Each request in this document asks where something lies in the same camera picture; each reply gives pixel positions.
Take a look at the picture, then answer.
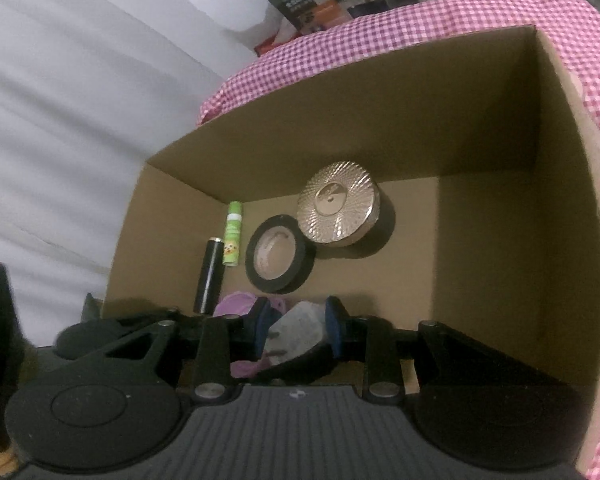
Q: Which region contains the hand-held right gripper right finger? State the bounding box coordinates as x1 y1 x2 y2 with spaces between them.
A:
324 296 498 406

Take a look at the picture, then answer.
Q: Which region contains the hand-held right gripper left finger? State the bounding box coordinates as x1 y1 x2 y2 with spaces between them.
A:
105 297 281 406

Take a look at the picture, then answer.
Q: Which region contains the grey compact case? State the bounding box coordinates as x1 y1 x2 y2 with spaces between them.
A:
255 301 339 387

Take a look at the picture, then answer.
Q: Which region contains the green tube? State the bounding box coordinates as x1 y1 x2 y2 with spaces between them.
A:
222 201 244 267

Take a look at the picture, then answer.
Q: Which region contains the cardboard box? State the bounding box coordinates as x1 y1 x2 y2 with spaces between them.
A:
102 24 600 480

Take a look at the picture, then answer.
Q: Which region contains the purple round case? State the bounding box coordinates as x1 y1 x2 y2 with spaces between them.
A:
214 290 294 381

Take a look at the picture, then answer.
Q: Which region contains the black tape roll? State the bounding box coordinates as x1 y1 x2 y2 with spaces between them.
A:
245 214 317 295

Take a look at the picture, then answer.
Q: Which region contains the black tube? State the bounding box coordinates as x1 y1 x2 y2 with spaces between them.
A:
193 236 225 315

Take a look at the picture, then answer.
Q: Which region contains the rose gold round case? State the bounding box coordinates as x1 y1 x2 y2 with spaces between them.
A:
295 160 381 248

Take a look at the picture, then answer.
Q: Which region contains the red carton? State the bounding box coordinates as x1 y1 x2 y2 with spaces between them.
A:
253 35 287 57

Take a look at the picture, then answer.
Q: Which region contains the white cloth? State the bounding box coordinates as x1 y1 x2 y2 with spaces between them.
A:
0 0 281 348

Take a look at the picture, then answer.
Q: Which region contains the pink checked cloth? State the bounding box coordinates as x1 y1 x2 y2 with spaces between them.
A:
196 0 600 480

